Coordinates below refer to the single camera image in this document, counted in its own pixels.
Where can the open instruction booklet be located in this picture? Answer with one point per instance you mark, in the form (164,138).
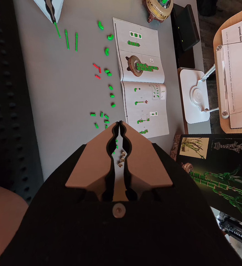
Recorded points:
(154,124)

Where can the black perforated chair armrest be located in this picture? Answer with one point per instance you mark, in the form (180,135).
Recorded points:
(8,104)

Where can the green curved brick piece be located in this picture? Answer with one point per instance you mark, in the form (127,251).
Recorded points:
(110,37)
(106,51)
(100,25)

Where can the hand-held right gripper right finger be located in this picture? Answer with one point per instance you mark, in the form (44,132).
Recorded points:
(148,166)

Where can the person's left forearm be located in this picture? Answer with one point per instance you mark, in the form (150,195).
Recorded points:
(2,228)

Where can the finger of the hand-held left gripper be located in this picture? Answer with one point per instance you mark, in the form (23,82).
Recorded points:
(42,6)
(58,6)

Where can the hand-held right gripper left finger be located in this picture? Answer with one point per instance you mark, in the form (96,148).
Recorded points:
(87,166)

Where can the thin green brick bar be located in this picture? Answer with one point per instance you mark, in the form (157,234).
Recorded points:
(76,41)
(57,30)
(67,39)

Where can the printed instruction sheet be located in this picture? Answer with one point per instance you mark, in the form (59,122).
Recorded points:
(241,83)

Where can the black chair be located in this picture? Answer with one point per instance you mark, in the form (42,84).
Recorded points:
(185,31)

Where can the white document stand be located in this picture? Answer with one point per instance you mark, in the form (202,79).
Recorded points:
(195,112)

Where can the green bamboo brick model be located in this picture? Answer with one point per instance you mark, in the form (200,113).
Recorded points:
(158,10)

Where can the black bamboo-print cardboard box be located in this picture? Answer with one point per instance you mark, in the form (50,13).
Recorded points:
(222,158)

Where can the wooden board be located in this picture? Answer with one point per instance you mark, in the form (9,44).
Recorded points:
(218,35)

